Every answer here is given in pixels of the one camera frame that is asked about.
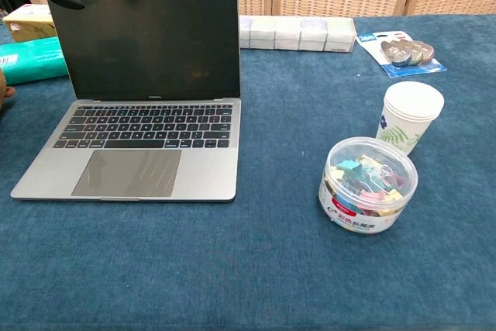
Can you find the blue table mat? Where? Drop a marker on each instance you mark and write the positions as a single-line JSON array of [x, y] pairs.
[[271, 261]]

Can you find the yellow cardboard box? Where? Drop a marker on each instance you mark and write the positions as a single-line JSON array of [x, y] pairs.
[[31, 23]]

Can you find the teal wet wipes pack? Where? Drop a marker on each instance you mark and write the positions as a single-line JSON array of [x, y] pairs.
[[31, 60]]

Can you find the clear-wrapped tissue multipack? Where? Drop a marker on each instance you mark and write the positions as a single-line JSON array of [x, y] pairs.
[[298, 34]]

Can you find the blue correction tape blister pack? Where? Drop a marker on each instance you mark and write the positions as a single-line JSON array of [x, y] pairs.
[[403, 54]]

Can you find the brown capybara plush toy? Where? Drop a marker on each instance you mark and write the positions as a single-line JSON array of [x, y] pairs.
[[4, 88]]

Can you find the clear tub of binder clips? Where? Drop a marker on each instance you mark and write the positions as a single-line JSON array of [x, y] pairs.
[[368, 187]]

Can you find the silver laptop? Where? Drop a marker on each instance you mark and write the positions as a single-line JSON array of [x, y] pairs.
[[147, 114]]

